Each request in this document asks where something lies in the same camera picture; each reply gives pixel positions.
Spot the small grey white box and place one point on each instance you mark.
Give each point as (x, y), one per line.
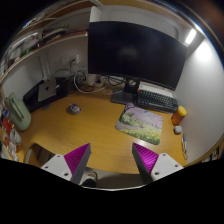
(177, 130)

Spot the white wall power socket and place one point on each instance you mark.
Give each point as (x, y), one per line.
(75, 59)

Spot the black computer monitor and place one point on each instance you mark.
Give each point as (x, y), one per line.
(135, 51)

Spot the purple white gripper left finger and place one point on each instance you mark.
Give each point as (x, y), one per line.
(70, 166)

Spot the silver mini computer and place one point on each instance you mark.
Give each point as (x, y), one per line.
(47, 90)

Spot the wooden wall shelf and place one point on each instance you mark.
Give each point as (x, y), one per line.
(61, 19)

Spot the pen on desk edge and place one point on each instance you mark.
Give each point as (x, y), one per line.
(184, 147)

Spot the black desk stand box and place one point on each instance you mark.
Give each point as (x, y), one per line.
(31, 97)

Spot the floral landscape mouse pad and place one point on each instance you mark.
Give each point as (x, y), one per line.
(140, 123)

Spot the black mechanical keyboard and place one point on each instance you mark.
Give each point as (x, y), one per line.
(156, 101)

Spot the grey monitor stand base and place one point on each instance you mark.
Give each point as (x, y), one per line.
(122, 98)

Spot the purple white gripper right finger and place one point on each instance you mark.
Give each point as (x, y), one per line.
(153, 166)

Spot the grey patterned computer mouse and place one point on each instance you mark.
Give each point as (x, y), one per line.
(74, 109)

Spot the orange pill bottle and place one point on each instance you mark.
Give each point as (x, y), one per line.
(178, 115)

